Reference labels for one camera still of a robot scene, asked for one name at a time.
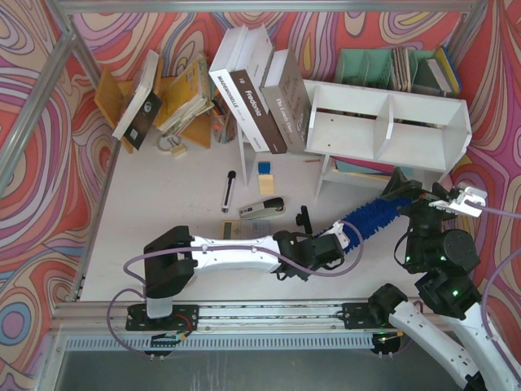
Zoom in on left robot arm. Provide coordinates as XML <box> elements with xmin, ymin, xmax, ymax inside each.
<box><xmin>143</xmin><ymin>223</ymin><xmax>350</xmax><ymax>319</ymax></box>

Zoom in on green file organizer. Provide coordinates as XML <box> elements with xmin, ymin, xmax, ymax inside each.
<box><xmin>334</xmin><ymin>49</ymin><xmax>453</xmax><ymax>97</ymax></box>

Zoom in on blue yellow book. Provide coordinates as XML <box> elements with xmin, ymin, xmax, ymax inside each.
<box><xmin>427</xmin><ymin>46</ymin><xmax>462</xmax><ymax>98</ymax></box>

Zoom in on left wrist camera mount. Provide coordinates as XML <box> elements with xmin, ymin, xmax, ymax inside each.
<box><xmin>322</xmin><ymin>220</ymin><xmax>350</xmax><ymax>248</ymax></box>

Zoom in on blue microfiber duster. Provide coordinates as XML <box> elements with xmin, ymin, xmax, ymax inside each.
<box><xmin>316</xmin><ymin>198</ymin><xmax>412</xmax><ymax>254</ymax></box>

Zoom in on brass padlock with ring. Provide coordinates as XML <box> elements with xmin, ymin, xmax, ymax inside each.
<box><xmin>155</xmin><ymin>135</ymin><xmax>187</xmax><ymax>157</ymax></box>

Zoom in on black clip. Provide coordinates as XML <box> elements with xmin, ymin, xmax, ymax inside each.
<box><xmin>296</xmin><ymin>205</ymin><xmax>313</xmax><ymax>235</ymax></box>

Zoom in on yellow wooden book rack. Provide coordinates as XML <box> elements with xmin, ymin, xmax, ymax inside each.
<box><xmin>94</xmin><ymin>51</ymin><xmax>214</xmax><ymax>151</ymax></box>

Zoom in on black white paperback book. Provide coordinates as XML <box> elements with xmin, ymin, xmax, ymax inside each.
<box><xmin>112</xmin><ymin>50</ymin><xmax>162</xmax><ymax>150</ymax></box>

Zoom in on white Mademoiselle book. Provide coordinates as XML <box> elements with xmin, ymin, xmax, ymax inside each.
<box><xmin>209</xmin><ymin>26</ymin><xmax>269</xmax><ymax>152</ymax></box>

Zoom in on white bookshelf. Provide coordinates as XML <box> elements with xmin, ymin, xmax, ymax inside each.
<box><xmin>305</xmin><ymin>80</ymin><xmax>472</xmax><ymax>188</ymax></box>

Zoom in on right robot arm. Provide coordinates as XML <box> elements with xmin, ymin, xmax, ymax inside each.
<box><xmin>383</xmin><ymin>168</ymin><xmax>520</xmax><ymax>390</ymax></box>

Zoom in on stack of coloured folders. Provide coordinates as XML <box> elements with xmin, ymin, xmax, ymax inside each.
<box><xmin>333</xmin><ymin>157</ymin><xmax>394</xmax><ymax>179</ymax></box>

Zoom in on small white shelf stand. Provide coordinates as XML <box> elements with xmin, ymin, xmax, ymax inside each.
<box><xmin>237</xmin><ymin>125</ymin><xmax>256</xmax><ymax>187</ymax></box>

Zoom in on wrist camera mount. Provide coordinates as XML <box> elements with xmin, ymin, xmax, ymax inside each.
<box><xmin>322</xmin><ymin>220</ymin><xmax>350</xmax><ymax>248</ymax></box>
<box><xmin>428</xmin><ymin>186</ymin><xmax>488</xmax><ymax>217</ymax></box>

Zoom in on grey Lonely City book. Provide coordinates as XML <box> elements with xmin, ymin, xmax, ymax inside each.
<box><xmin>261</xmin><ymin>48</ymin><xmax>312</xmax><ymax>153</ymax></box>

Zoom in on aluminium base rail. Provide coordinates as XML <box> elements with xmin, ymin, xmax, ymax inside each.
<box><xmin>50</xmin><ymin>301</ymin><xmax>493</xmax><ymax>339</ymax></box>

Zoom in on black white utility knife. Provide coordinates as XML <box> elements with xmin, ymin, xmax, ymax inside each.
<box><xmin>221</xmin><ymin>170</ymin><xmax>236</xmax><ymax>213</ymax></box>

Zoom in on yellow worn books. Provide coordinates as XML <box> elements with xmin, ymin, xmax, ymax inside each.
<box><xmin>155</xmin><ymin>52</ymin><xmax>213</xmax><ymax>135</ymax></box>

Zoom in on grey black stapler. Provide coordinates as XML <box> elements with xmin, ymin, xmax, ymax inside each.
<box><xmin>239</xmin><ymin>197</ymin><xmax>286</xmax><ymax>220</ymax></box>

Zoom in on brown Fredonia book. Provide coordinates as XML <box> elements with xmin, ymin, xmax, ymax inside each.
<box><xmin>230</xmin><ymin>68</ymin><xmax>287</xmax><ymax>154</ymax></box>

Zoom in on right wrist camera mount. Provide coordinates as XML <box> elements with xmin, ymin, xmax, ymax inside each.
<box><xmin>428</xmin><ymin>186</ymin><xmax>488</xmax><ymax>217</ymax></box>

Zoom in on pencil cup with pencils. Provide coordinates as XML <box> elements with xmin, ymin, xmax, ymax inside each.
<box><xmin>211</xmin><ymin>94</ymin><xmax>237</xmax><ymax>144</ymax></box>

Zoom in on blue eraser block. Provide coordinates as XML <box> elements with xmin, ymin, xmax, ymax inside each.
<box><xmin>257</xmin><ymin>161</ymin><xmax>271</xmax><ymax>175</ymax></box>

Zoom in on yellow grey calculator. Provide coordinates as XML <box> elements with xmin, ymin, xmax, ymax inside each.
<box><xmin>221</xmin><ymin>220</ymin><xmax>271</xmax><ymax>239</ymax></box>

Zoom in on yellow sticky note pad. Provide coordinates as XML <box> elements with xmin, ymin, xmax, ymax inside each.
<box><xmin>258</xmin><ymin>174</ymin><xmax>275</xmax><ymax>196</ymax></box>

